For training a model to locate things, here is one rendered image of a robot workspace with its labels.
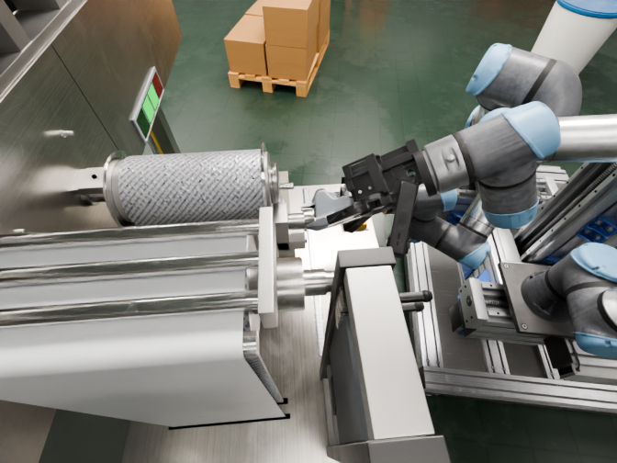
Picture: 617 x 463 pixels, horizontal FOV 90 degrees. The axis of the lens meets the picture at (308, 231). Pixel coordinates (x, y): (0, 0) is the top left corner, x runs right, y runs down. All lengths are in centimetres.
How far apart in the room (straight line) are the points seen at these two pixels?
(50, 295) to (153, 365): 11
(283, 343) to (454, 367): 99
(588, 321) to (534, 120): 56
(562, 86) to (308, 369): 82
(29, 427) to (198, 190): 40
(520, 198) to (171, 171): 54
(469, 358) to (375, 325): 142
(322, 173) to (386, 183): 192
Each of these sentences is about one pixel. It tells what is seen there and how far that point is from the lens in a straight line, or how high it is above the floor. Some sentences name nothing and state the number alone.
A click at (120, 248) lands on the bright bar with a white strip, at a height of 144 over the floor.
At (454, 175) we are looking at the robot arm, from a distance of 47.
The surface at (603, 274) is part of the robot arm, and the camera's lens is 97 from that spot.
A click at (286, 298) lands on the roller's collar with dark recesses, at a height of 135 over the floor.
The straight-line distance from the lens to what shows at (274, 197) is 57.
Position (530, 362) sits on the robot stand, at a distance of 180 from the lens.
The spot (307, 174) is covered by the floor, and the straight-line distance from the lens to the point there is 239.
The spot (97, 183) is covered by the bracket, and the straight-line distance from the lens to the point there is 64.
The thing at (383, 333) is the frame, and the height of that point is 144.
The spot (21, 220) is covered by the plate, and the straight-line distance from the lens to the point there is 58.
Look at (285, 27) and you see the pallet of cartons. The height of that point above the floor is 57.
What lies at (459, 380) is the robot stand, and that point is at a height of 23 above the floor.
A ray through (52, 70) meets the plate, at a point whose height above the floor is 141.
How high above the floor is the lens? 167
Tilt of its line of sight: 55 degrees down
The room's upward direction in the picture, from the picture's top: straight up
